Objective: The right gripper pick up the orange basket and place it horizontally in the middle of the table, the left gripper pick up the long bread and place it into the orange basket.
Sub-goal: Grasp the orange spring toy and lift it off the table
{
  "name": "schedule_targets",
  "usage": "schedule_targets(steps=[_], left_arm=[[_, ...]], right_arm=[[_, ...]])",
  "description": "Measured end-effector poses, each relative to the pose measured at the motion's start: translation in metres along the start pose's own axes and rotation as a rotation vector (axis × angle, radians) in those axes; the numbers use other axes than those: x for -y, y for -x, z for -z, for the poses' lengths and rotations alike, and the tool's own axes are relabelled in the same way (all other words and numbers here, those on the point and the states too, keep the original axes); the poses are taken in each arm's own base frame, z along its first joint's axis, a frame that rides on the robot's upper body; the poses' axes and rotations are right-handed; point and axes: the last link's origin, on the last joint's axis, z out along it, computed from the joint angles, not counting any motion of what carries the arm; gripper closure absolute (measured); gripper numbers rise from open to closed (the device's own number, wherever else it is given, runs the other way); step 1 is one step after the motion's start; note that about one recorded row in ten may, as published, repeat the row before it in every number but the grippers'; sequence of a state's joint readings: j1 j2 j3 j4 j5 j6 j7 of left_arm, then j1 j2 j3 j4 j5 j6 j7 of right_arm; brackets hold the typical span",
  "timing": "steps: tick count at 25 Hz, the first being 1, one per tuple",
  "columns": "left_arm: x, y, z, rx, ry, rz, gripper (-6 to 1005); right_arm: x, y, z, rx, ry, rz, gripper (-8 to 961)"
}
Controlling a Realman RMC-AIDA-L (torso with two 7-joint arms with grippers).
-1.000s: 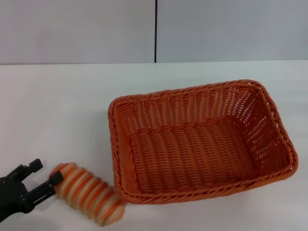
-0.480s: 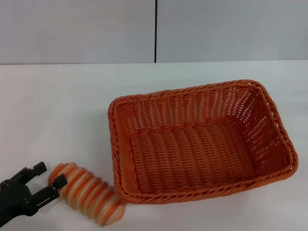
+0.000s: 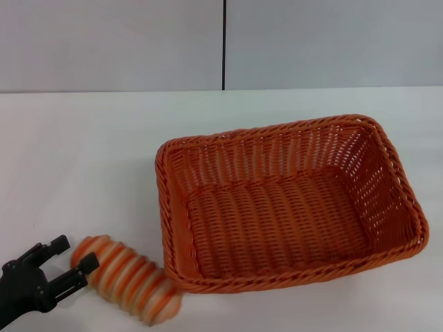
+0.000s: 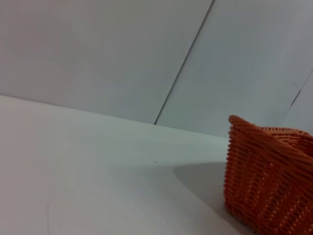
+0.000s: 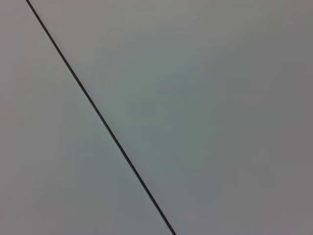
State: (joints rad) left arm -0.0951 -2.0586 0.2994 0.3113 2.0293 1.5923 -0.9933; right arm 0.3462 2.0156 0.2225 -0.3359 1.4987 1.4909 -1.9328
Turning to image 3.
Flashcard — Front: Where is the orange white striped bread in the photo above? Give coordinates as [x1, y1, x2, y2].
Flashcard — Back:
[70, 234, 183, 317]

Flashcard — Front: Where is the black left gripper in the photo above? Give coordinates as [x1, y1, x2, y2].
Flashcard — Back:
[0, 234, 101, 328]

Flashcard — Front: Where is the orange woven plastic basket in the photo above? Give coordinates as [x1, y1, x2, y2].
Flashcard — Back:
[154, 113, 430, 295]

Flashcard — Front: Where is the black vertical wall strip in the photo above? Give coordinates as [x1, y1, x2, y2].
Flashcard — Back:
[221, 0, 228, 91]

